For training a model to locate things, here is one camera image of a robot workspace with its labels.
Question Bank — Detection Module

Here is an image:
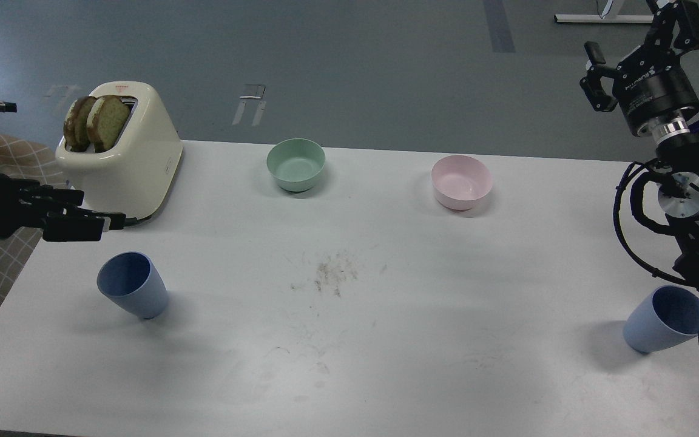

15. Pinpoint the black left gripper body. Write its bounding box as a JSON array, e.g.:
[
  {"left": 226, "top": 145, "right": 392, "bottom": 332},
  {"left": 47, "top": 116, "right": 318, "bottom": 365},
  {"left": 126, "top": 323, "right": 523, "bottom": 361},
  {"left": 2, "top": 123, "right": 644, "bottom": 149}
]
[{"left": 4, "top": 180, "right": 85, "bottom": 234}]

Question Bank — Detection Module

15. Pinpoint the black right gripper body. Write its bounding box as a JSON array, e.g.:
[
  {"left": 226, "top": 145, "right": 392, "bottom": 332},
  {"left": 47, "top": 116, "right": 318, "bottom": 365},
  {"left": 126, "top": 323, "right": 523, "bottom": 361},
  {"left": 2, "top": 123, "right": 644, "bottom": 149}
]
[{"left": 612, "top": 35, "right": 699, "bottom": 137}]

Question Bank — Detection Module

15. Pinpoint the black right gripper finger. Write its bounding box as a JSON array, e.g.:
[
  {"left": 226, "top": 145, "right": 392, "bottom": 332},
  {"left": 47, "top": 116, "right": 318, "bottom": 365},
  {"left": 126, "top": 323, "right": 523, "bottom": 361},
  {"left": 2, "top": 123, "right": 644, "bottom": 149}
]
[
  {"left": 647, "top": 1, "right": 699, "bottom": 53},
  {"left": 579, "top": 41, "right": 620, "bottom": 112}
]

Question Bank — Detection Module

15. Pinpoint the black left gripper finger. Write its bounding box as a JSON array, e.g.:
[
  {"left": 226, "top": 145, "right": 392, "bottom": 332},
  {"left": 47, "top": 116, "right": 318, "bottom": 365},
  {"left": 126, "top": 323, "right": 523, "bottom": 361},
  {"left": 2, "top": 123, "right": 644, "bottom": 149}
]
[{"left": 42, "top": 211, "right": 127, "bottom": 242}]

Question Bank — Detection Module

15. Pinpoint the blue cup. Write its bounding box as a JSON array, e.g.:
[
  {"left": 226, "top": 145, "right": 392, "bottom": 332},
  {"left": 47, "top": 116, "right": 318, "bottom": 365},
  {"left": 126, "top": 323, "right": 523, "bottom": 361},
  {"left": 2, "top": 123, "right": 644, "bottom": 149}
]
[
  {"left": 622, "top": 285, "right": 699, "bottom": 354},
  {"left": 95, "top": 252, "right": 169, "bottom": 320}
]

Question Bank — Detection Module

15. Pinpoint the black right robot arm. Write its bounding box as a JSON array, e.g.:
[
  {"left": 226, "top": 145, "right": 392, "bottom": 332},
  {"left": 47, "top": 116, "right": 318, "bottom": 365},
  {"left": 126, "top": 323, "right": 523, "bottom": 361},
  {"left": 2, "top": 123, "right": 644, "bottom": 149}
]
[{"left": 579, "top": 1, "right": 699, "bottom": 291}]

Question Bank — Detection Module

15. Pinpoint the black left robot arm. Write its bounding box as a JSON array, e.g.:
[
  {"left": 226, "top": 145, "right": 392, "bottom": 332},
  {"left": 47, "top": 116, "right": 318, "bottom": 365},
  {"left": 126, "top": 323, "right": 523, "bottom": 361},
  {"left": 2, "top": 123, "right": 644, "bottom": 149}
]
[{"left": 0, "top": 174, "right": 135, "bottom": 242}]

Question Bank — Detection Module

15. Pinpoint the white stand base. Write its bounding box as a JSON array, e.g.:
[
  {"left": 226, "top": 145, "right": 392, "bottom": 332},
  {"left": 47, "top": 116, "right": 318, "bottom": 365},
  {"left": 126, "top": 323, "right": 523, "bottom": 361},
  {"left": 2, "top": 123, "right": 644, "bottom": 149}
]
[{"left": 553, "top": 1, "right": 653, "bottom": 25}]

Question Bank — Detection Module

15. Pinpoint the cream toaster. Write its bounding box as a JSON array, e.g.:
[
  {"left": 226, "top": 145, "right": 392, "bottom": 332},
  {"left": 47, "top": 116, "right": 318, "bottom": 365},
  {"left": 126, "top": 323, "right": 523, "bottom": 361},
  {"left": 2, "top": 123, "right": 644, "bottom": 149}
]
[{"left": 55, "top": 81, "right": 183, "bottom": 220}]

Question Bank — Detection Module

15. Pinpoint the left toast slice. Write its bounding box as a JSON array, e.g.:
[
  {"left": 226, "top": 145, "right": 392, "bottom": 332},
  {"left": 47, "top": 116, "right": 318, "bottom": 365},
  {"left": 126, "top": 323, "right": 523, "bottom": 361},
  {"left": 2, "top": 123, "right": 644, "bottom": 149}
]
[{"left": 63, "top": 96, "right": 97, "bottom": 152}]

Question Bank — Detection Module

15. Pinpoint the toast slice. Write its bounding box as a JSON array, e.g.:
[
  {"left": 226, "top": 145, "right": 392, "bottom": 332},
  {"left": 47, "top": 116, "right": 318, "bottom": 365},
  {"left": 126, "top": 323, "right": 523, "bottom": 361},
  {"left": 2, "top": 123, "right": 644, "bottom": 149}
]
[
  {"left": 86, "top": 95, "right": 130, "bottom": 153},
  {"left": 63, "top": 96, "right": 97, "bottom": 152}
]

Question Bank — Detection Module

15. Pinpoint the right toast slice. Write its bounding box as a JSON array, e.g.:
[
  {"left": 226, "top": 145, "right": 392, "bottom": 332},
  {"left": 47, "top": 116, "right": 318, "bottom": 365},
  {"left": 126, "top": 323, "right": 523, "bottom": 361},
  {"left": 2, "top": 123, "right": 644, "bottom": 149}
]
[{"left": 86, "top": 95, "right": 130, "bottom": 153}]

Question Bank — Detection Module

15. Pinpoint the pink bowl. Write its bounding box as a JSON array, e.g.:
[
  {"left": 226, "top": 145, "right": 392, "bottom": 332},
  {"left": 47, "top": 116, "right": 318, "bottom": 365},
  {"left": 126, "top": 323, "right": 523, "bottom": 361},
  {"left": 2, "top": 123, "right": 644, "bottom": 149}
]
[{"left": 430, "top": 155, "right": 494, "bottom": 211}]

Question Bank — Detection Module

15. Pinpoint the green bowl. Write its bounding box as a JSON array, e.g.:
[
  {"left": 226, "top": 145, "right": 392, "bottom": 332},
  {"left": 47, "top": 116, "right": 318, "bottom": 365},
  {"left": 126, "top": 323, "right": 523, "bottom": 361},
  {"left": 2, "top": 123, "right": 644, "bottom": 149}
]
[{"left": 266, "top": 138, "right": 326, "bottom": 192}]

